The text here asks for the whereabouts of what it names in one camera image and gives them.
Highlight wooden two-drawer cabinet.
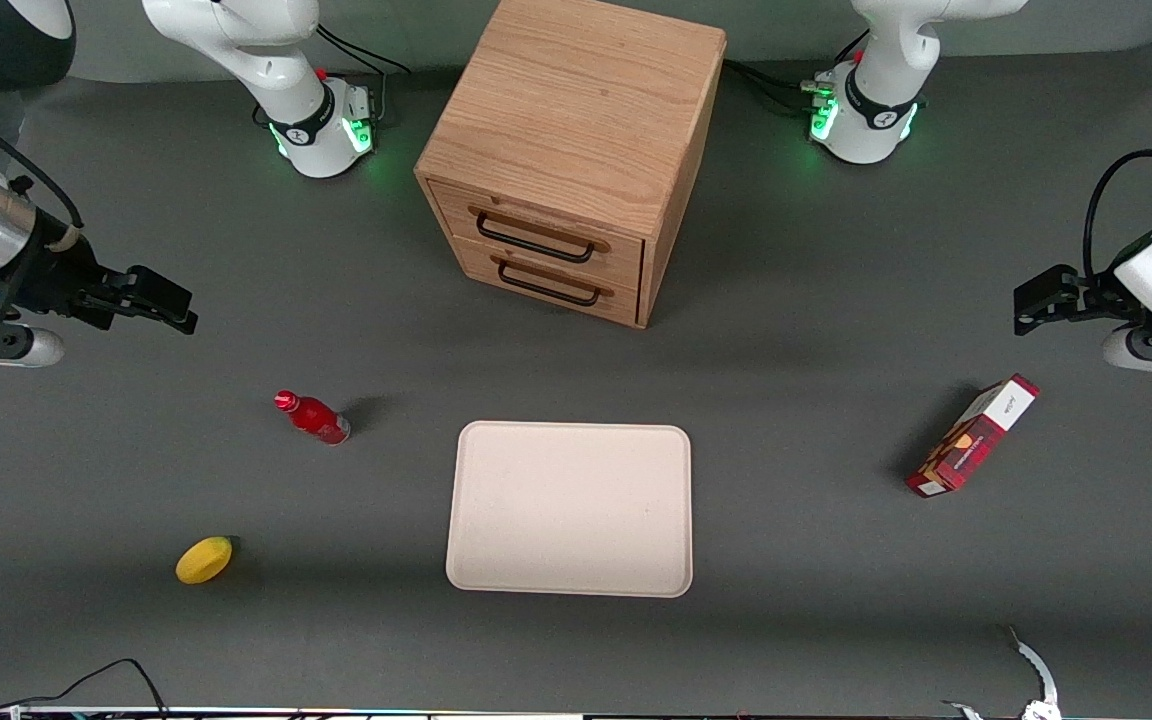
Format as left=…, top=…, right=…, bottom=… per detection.
left=414, top=0, right=728, bottom=330

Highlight black left arm wrist cable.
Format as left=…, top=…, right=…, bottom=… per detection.
left=1084, top=90, right=1152, bottom=287

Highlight thin black table-edge cable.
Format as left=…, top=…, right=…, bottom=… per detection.
left=0, top=657, right=170, bottom=720

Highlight short black drawer handle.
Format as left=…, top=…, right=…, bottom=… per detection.
left=496, top=257, right=603, bottom=308

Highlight white serrated plastic strip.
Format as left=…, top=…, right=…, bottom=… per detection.
left=1006, top=625, right=1063, bottom=720

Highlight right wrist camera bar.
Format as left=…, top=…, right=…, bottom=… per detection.
left=0, top=300, right=66, bottom=369

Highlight beige rectangular tray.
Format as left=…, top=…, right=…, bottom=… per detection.
left=446, top=421, right=694, bottom=599

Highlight arm base black cables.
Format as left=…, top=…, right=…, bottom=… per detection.
left=316, top=22, right=413, bottom=126
left=724, top=30, right=872, bottom=117

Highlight wide wooden drawer front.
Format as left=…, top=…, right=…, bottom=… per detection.
left=427, top=180, right=646, bottom=292

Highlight left arm base black cables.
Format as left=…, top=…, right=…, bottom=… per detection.
left=724, top=30, right=872, bottom=117

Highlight red plaid shortbread box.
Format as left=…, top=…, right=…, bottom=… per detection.
left=904, top=374, right=1041, bottom=499

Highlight black right arm wrist cable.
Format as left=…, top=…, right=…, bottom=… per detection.
left=0, top=95, right=85, bottom=233

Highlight narrow wooden drawer front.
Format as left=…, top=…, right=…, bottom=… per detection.
left=450, top=236, right=642, bottom=327

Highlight right arm base black cables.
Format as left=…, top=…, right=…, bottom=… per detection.
left=316, top=22, right=413, bottom=126

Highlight yellow lemon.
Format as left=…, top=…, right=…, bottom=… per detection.
left=176, top=536, right=235, bottom=585

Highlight black arm wrist cable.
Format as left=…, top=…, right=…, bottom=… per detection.
left=1084, top=90, right=1152, bottom=287
left=0, top=95, right=85, bottom=233

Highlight long black drawer handle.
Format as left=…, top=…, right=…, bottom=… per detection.
left=475, top=207, right=598, bottom=265

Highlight red coke bottle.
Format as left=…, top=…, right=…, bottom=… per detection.
left=274, top=390, right=351, bottom=446

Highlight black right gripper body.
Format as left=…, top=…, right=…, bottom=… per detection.
left=0, top=235, right=112, bottom=331

